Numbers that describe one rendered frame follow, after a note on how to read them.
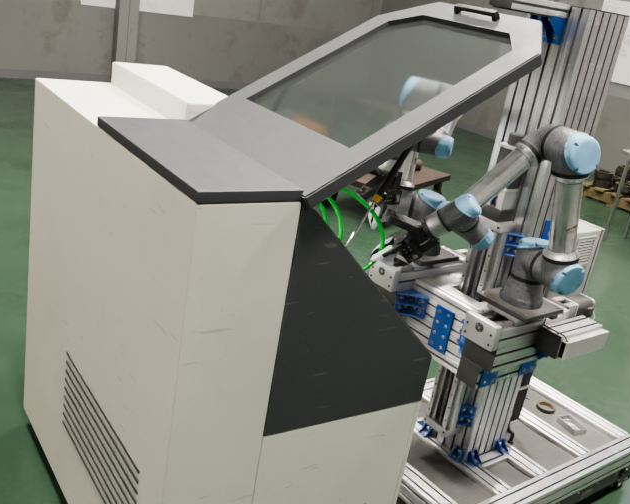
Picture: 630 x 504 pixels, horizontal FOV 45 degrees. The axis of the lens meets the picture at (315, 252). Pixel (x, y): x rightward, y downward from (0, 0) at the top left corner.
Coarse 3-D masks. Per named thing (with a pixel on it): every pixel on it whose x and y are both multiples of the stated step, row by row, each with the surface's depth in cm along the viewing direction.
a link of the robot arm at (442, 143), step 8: (456, 120) 270; (440, 128) 257; (448, 128) 260; (432, 136) 252; (440, 136) 252; (448, 136) 253; (424, 144) 252; (432, 144) 252; (440, 144) 251; (448, 144) 251; (424, 152) 255; (432, 152) 253; (440, 152) 252; (448, 152) 252
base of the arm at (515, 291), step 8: (512, 280) 260; (520, 280) 257; (528, 280) 256; (504, 288) 262; (512, 288) 259; (520, 288) 258; (528, 288) 257; (536, 288) 258; (504, 296) 261; (512, 296) 259; (520, 296) 258; (528, 296) 258; (536, 296) 258; (512, 304) 259; (520, 304) 258; (528, 304) 257; (536, 304) 258
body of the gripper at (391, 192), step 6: (378, 168) 251; (384, 174) 249; (396, 174) 250; (396, 180) 253; (390, 186) 254; (396, 186) 254; (390, 192) 252; (396, 192) 253; (372, 198) 255; (384, 198) 252; (390, 198) 254; (396, 198) 256; (378, 204) 253; (390, 204) 255; (396, 204) 255
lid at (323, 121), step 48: (336, 48) 247; (384, 48) 240; (432, 48) 230; (480, 48) 221; (528, 48) 208; (240, 96) 238; (288, 96) 232; (336, 96) 222; (384, 96) 214; (432, 96) 206; (480, 96) 198; (240, 144) 211; (288, 144) 203; (336, 144) 196; (384, 144) 189; (336, 192) 185
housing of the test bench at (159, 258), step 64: (64, 128) 246; (128, 128) 210; (192, 128) 223; (64, 192) 250; (128, 192) 201; (192, 192) 168; (256, 192) 174; (64, 256) 255; (128, 256) 204; (192, 256) 171; (256, 256) 181; (64, 320) 260; (128, 320) 207; (192, 320) 178; (256, 320) 188; (64, 384) 265; (128, 384) 210; (192, 384) 185; (256, 384) 197; (64, 448) 270; (128, 448) 213; (192, 448) 193; (256, 448) 206
